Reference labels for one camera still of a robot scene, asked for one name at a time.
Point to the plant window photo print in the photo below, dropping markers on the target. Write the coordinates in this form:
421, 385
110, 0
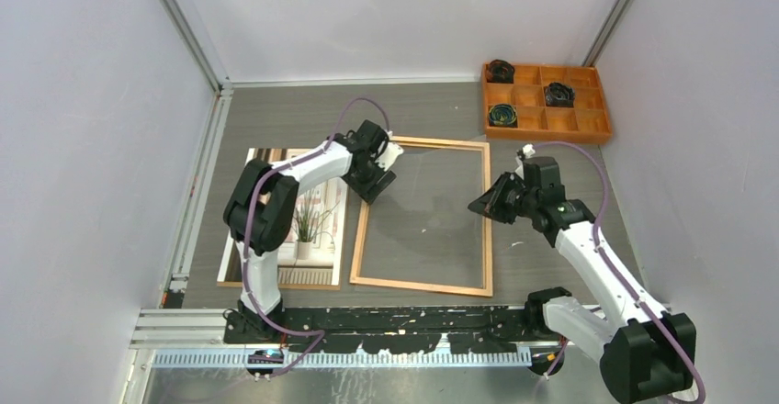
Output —
311, 255

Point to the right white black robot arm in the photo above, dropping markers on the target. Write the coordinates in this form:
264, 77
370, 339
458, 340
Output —
642, 350

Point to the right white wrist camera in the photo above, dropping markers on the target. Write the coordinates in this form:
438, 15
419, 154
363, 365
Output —
525, 153

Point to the aluminium rail front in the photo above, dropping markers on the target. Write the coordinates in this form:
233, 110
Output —
178, 326

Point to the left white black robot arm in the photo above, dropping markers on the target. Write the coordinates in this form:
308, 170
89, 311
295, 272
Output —
262, 205

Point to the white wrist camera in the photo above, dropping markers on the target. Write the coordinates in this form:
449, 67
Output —
389, 152
525, 153

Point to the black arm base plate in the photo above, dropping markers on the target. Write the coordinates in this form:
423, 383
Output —
398, 330

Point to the orange wooden picture frame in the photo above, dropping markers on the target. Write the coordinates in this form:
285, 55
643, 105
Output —
486, 289

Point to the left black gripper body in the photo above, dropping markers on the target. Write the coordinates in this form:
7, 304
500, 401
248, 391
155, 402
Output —
368, 183

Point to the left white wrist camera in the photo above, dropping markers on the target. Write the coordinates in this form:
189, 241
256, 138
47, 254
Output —
389, 152

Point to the orange compartment tray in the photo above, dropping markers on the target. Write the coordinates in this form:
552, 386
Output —
543, 102

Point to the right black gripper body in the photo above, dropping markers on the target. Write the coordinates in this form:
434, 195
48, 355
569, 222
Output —
528, 201

